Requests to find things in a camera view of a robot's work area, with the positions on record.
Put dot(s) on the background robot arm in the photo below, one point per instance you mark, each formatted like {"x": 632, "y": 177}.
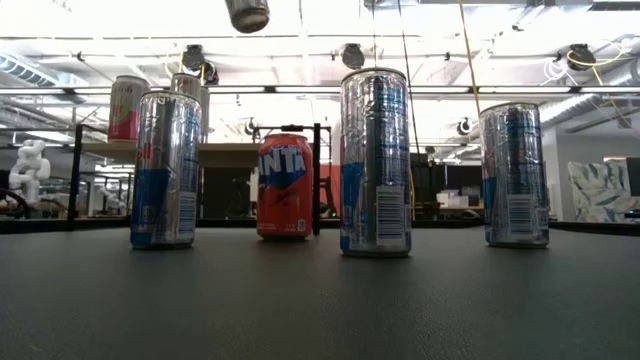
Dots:
{"x": 330, "y": 197}

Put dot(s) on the silver blue Red Bull can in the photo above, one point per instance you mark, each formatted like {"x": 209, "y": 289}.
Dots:
{"x": 165, "y": 175}
{"x": 515, "y": 175}
{"x": 375, "y": 160}

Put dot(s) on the silver ventilation duct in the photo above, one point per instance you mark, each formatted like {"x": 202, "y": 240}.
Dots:
{"x": 30, "y": 72}
{"x": 575, "y": 100}

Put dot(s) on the white pink soda can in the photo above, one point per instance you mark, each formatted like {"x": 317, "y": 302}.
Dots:
{"x": 122, "y": 110}

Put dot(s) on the patterned wall panel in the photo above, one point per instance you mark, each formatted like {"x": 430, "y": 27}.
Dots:
{"x": 597, "y": 192}

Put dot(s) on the red background panel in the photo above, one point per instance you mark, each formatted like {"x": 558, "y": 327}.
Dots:
{"x": 330, "y": 171}

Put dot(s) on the black curved hoop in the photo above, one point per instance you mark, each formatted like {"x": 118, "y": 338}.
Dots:
{"x": 22, "y": 200}

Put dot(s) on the black table mat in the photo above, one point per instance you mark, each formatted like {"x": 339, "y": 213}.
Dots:
{"x": 350, "y": 300}

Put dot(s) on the black partition panel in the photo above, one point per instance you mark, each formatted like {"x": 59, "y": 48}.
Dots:
{"x": 460, "y": 175}

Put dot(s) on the orange Fanta can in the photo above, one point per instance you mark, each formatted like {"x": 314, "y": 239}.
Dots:
{"x": 285, "y": 195}

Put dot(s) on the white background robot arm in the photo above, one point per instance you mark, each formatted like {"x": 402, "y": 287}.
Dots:
{"x": 30, "y": 170}
{"x": 112, "y": 197}

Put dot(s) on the wooden shelf with black frame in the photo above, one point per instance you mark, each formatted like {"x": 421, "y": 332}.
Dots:
{"x": 227, "y": 155}

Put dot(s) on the suspended linear ceiling light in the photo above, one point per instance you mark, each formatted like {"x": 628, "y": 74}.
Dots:
{"x": 525, "y": 89}

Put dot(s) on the white cardboard box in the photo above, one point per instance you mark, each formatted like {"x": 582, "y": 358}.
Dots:
{"x": 452, "y": 199}

